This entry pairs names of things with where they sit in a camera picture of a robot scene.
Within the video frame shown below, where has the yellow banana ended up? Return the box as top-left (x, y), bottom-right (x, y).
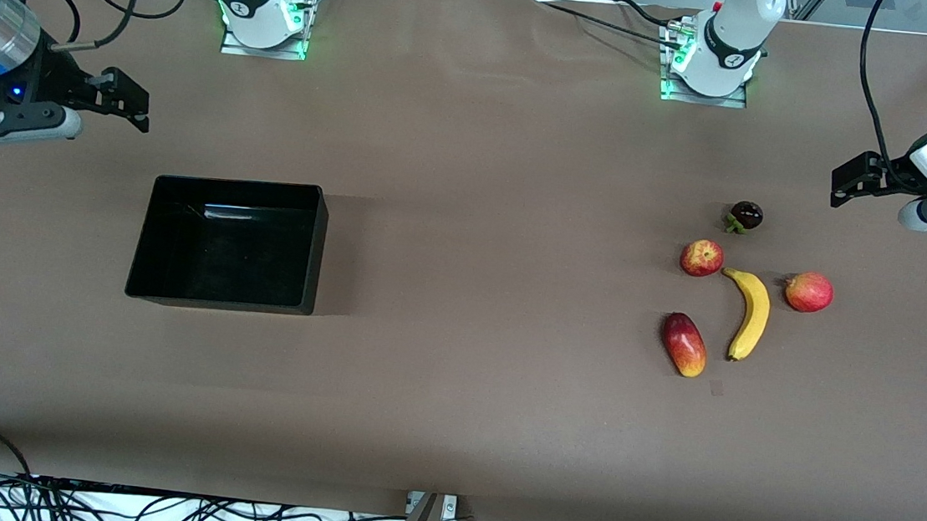
top-left (713, 266), bottom-right (775, 365)

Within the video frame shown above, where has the red yellow apple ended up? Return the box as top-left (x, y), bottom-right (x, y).
top-left (678, 237), bottom-right (727, 281)

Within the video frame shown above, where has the black plastic box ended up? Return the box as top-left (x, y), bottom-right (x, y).
top-left (124, 170), bottom-right (331, 319)

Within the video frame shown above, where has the red apple far right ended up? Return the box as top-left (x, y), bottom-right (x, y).
top-left (781, 269), bottom-right (837, 316)

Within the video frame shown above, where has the dark purple mangosteen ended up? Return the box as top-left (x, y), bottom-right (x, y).
top-left (725, 199), bottom-right (766, 237)

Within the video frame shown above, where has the red yellow mango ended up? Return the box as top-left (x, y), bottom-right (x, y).
top-left (657, 311), bottom-right (712, 380)

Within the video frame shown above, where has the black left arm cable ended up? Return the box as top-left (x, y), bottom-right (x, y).
top-left (848, 0), bottom-right (927, 197)

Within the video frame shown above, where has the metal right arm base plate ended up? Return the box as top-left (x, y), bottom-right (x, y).
top-left (219, 0), bottom-right (314, 62)

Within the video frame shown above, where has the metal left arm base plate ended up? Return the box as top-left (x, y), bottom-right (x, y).
top-left (658, 14), bottom-right (756, 110)

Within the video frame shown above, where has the black table cable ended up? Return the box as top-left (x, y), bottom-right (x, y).
top-left (532, 0), bottom-right (687, 54)
top-left (609, 0), bottom-right (677, 29)

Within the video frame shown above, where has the black floor cable bundle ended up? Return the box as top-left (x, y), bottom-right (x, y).
top-left (0, 465), bottom-right (411, 521)

